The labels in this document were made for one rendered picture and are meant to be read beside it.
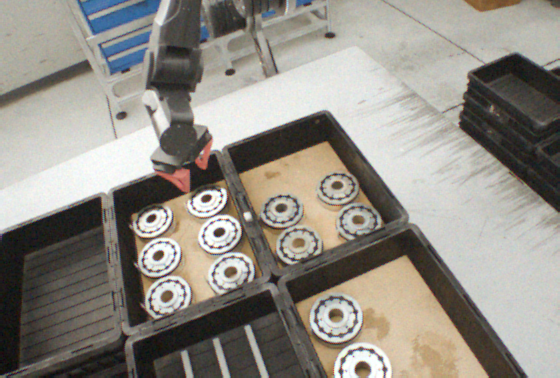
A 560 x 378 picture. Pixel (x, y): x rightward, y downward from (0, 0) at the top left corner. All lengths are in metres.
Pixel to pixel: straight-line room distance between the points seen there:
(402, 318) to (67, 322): 0.72
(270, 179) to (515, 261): 0.64
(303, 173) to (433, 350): 0.52
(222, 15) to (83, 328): 1.22
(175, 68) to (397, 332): 0.62
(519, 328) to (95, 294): 0.96
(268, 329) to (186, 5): 0.61
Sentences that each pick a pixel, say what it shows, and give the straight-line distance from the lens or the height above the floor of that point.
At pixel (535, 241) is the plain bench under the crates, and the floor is 0.70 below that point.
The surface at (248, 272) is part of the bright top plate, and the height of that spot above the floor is 0.86.
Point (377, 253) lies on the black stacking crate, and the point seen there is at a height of 0.89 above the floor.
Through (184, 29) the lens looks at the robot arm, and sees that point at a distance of 0.61.
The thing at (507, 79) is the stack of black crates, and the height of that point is 0.49.
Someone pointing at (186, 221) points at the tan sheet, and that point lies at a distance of 1.04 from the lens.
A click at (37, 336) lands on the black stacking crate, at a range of 1.07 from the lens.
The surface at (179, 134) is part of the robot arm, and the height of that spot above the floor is 1.25.
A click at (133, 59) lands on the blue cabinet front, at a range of 2.82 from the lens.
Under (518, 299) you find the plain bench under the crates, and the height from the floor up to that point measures 0.70.
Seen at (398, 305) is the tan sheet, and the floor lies 0.83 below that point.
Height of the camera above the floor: 1.62
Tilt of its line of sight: 47 degrees down
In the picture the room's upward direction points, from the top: 12 degrees counter-clockwise
